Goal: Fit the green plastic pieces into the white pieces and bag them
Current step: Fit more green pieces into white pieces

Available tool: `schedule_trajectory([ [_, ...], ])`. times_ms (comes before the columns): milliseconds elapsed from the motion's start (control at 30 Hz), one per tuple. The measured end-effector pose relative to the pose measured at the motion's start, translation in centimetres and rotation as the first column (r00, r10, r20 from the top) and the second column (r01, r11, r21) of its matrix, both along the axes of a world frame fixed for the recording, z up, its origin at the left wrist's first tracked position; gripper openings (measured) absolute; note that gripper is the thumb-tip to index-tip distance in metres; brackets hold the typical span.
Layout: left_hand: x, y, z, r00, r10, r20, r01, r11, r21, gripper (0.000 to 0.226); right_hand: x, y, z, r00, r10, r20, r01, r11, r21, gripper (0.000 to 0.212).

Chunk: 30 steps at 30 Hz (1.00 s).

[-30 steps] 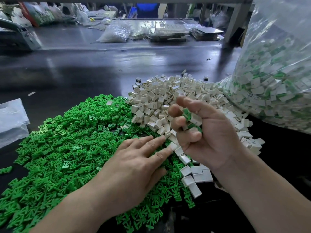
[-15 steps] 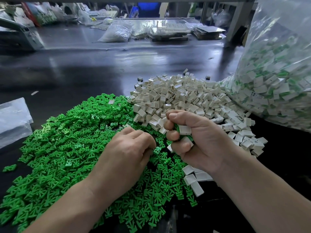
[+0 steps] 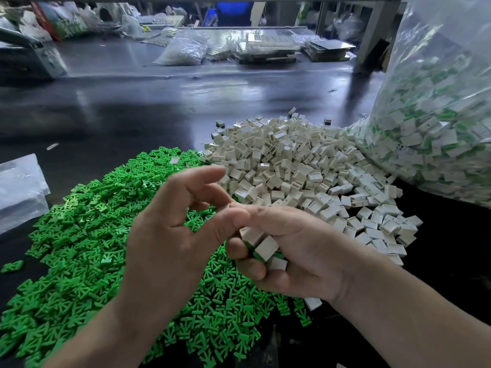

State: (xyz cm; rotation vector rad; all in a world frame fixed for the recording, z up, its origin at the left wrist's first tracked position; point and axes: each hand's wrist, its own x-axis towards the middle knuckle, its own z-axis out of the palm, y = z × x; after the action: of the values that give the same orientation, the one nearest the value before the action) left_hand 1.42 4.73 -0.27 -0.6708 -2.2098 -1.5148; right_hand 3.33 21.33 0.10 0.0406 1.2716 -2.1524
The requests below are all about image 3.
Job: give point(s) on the person's right hand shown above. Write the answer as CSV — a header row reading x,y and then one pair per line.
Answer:
x,y
314,253

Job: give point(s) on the person's left hand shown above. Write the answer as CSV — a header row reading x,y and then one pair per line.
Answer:
x,y
165,264

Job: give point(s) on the small white plastic part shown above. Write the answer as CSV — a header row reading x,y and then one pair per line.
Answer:
x,y
266,248
277,263

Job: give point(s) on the pile of green plastic clips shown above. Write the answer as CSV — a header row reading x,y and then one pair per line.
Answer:
x,y
84,222

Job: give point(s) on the pile of white plastic caps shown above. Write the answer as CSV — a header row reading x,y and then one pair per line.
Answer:
x,y
314,157

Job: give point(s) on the clear plastic bag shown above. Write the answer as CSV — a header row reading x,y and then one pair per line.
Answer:
x,y
429,122

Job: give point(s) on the person's left forearm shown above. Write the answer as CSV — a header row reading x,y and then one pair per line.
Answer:
x,y
88,348

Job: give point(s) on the person's right forearm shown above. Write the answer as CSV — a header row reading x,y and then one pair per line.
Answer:
x,y
410,322

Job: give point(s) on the small green plastic part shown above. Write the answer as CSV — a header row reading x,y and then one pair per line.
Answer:
x,y
11,266

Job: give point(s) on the small clear bag of parts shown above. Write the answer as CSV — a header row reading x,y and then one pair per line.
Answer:
x,y
180,51

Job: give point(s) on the stack of clear flat bags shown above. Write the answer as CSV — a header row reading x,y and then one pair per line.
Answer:
x,y
21,194

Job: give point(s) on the dark flat tray stack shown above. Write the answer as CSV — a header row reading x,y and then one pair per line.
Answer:
x,y
328,49

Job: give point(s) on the grey heat sealer machine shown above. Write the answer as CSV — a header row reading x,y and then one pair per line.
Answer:
x,y
29,53

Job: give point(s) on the blue crate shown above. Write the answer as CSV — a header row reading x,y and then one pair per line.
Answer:
x,y
232,13

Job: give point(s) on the grey metal slanted post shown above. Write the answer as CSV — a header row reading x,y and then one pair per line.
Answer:
x,y
378,28

